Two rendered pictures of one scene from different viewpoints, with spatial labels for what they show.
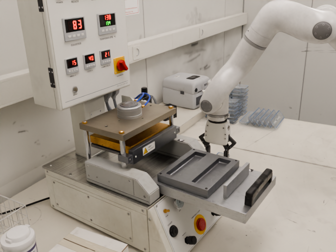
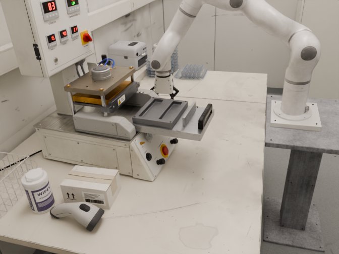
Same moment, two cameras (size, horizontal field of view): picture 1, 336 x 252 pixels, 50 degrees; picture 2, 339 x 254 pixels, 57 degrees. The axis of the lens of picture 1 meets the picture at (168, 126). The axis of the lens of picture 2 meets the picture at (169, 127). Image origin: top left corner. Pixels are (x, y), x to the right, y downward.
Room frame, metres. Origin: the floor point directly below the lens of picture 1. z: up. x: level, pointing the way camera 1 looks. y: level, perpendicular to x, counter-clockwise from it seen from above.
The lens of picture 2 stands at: (-0.18, 0.15, 1.56)
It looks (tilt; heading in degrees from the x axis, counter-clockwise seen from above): 30 degrees down; 346
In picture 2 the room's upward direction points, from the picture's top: 3 degrees counter-clockwise
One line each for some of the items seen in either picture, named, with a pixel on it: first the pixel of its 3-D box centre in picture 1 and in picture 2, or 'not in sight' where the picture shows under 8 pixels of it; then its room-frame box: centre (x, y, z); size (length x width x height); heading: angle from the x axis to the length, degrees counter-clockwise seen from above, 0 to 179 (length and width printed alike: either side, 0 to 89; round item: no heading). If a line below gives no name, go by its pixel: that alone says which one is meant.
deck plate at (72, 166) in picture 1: (125, 162); (101, 114); (1.11, 0.15, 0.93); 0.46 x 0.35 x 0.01; 55
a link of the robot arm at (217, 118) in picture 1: (218, 115); (163, 71); (1.34, -0.20, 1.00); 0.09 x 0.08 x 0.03; 60
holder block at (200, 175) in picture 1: (199, 170); (161, 111); (0.94, -0.09, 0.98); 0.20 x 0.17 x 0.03; 145
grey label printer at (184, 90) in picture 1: (187, 89); (128, 54); (2.13, -0.12, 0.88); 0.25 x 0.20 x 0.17; 53
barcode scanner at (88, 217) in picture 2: not in sight; (73, 212); (0.67, 0.29, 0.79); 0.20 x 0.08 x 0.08; 59
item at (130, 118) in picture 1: (127, 118); (98, 79); (1.12, 0.14, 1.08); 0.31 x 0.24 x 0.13; 145
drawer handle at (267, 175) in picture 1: (259, 186); (205, 115); (0.83, -0.24, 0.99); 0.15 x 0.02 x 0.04; 145
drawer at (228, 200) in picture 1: (213, 178); (172, 115); (0.91, -0.13, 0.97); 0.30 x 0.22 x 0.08; 55
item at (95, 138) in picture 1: (132, 126); (104, 85); (1.09, 0.12, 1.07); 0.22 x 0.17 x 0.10; 145
